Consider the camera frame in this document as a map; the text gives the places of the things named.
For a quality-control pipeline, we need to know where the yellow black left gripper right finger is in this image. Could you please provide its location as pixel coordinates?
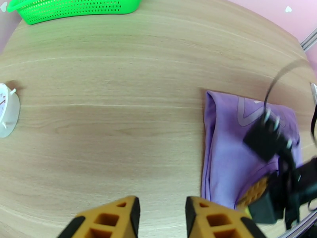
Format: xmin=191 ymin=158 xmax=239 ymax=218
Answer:
xmin=185 ymin=196 xmax=267 ymax=238

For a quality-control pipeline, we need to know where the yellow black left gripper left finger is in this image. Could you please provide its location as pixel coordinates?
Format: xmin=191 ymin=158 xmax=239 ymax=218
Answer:
xmin=57 ymin=196 xmax=141 ymax=238

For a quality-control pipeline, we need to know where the purple t-shirt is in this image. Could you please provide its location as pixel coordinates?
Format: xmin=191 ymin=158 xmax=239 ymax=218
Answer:
xmin=201 ymin=90 xmax=304 ymax=211

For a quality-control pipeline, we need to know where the white round clock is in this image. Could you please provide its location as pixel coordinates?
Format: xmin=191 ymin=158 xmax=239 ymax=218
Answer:
xmin=0 ymin=83 xmax=21 ymax=139

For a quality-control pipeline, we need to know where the green plastic basket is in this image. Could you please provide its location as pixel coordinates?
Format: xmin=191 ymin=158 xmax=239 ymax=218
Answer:
xmin=7 ymin=0 xmax=144 ymax=25

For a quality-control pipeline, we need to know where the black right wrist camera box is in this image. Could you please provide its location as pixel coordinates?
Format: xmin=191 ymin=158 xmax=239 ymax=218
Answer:
xmin=243 ymin=115 xmax=288 ymax=163

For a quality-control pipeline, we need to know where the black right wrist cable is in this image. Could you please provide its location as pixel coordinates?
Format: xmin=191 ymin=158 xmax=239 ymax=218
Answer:
xmin=263 ymin=59 xmax=311 ymax=117

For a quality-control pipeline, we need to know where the aluminium frame post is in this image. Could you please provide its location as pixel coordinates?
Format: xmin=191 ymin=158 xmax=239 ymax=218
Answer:
xmin=300 ymin=28 xmax=317 ymax=52

